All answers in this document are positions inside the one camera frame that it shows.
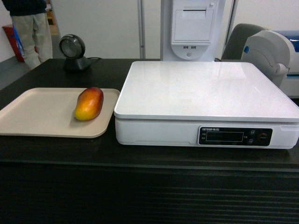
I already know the black round barcode scanner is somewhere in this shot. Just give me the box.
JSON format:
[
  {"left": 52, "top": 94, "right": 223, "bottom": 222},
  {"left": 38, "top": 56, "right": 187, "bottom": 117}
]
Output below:
[{"left": 59, "top": 34, "right": 91, "bottom": 73}]

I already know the red box on floor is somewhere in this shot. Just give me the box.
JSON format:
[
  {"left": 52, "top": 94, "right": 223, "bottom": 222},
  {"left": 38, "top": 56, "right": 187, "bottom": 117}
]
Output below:
[{"left": 2, "top": 24, "right": 24, "bottom": 62}]

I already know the white blue label printer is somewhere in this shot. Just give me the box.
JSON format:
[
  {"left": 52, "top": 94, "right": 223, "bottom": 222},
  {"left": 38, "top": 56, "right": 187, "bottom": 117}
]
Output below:
[{"left": 241, "top": 30, "right": 299, "bottom": 98}]

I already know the grey office chair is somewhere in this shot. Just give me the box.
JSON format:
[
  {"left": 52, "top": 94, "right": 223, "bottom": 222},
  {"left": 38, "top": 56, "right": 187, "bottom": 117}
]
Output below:
[{"left": 221, "top": 23, "right": 267, "bottom": 61}]

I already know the white wheeled partition panel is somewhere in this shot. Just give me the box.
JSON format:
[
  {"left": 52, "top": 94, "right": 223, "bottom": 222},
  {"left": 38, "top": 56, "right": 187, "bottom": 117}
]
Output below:
[{"left": 50, "top": 0, "right": 147, "bottom": 59}]

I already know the beige plastic tray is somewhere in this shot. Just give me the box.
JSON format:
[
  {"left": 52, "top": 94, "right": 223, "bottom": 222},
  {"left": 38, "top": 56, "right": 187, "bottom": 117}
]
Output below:
[{"left": 0, "top": 88, "right": 120, "bottom": 138}]

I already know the white receipt printer kiosk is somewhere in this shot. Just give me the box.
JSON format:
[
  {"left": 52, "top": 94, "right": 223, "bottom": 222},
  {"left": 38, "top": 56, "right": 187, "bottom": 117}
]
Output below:
[{"left": 160, "top": 0, "right": 235, "bottom": 62}]

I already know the black slatted checkout counter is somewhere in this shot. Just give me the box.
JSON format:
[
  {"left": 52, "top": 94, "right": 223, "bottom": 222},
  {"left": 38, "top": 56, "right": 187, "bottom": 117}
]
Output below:
[{"left": 0, "top": 58, "right": 299, "bottom": 224}]

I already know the person in beige trousers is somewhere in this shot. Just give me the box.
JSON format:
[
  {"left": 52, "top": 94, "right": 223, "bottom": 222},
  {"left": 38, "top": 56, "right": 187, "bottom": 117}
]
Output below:
[{"left": 3, "top": 0, "right": 53, "bottom": 70}]

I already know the white digital checkout scale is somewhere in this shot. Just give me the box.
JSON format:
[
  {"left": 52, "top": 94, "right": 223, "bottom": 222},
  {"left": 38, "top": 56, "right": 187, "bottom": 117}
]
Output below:
[{"left": 114, "top": 61, "right": 299, "bottom": 149}]

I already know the dark red yellow mango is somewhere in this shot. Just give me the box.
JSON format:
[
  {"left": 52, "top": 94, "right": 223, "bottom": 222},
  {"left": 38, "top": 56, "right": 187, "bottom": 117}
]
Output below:
[{"left": 74, "top": 87, "right": 104, "bottom": 121}]

